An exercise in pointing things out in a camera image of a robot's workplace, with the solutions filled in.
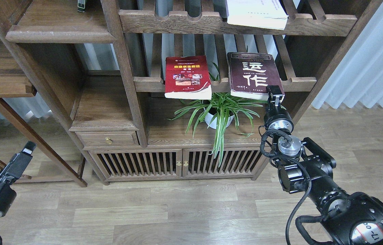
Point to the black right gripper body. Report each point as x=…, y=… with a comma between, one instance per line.
x=277, y=117

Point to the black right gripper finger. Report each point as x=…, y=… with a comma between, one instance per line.
x=275, y=93

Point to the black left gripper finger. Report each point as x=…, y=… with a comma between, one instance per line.
x=19, y=162

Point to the dark maroon book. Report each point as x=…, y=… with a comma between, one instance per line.
x=250, y=74

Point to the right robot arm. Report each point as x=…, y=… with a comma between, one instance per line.
x=303, y=166

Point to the white book on top shelf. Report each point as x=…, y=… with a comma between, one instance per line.
x=267, y=14

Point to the small dark object on shelf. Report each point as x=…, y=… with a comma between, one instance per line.
x=81, y=5

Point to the right slatted cabinet door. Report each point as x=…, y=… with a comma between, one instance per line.
x=236, y=162

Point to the slatted cabinet door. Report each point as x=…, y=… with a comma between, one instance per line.
x=139, y=164
x=236, y=162

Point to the green spider plant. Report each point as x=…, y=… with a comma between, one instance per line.
x=225, y=104

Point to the small wooden drawer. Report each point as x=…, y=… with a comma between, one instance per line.
x=108, y=138

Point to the red paperback book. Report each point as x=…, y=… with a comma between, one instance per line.
x=187, y=78

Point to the wooden side table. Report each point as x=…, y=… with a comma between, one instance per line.
x=14, y=84

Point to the left slatted cabinet door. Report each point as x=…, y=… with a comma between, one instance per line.
x=139, y=164

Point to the white curtain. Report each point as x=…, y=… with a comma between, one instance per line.
x=359, y=77

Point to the dark wooden bookshelf cabinet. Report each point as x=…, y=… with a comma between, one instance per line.
x=103, y=70

